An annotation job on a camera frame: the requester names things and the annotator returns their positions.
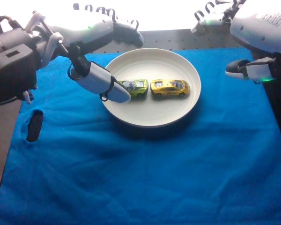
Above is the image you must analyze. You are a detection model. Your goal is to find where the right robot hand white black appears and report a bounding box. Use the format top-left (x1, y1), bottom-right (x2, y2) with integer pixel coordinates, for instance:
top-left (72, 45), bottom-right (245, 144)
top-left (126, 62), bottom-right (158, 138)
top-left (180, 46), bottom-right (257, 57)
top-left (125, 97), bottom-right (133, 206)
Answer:
top-left (191, 0), bottom-right (281, 84)

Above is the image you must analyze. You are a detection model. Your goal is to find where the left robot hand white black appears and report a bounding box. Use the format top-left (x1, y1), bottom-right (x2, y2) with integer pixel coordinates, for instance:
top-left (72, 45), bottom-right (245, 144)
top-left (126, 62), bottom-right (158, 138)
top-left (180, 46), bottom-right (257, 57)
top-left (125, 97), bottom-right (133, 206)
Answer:
top-left (49, 3), bottom-right (145, 104)

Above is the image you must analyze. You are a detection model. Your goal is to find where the green toy car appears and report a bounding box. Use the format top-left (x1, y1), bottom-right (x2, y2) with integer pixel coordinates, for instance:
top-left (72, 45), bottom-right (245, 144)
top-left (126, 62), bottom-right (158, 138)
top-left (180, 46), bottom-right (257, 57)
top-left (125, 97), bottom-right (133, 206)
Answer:
top-left (118, 79), bottom-right (149, 100)

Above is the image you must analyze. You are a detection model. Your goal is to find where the yellow toy car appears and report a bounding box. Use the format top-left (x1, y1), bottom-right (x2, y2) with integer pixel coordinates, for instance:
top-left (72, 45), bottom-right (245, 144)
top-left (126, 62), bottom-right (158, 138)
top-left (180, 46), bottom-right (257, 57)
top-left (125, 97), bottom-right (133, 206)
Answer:
top-left (150, 79), bottom-right (191, 99)

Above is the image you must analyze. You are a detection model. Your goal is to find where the white round plate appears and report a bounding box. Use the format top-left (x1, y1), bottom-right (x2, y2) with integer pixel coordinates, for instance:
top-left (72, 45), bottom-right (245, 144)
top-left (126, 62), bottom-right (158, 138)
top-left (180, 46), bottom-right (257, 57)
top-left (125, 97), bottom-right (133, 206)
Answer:
top-left (100, 48), bottom-right (201, 128)

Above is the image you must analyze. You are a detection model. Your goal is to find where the black oval object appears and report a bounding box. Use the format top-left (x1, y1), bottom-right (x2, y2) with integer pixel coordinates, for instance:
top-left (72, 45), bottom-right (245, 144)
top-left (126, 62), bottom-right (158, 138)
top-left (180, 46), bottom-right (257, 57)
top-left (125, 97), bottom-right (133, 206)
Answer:
top-left (25, 109), bottom-right (44, 143)

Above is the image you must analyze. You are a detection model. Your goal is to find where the blue cloth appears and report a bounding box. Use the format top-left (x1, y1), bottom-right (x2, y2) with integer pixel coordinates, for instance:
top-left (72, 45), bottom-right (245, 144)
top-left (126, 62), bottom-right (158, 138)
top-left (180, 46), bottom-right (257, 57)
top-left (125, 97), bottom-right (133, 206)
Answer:
top-left (0, 46), bottom-right (281, 225)

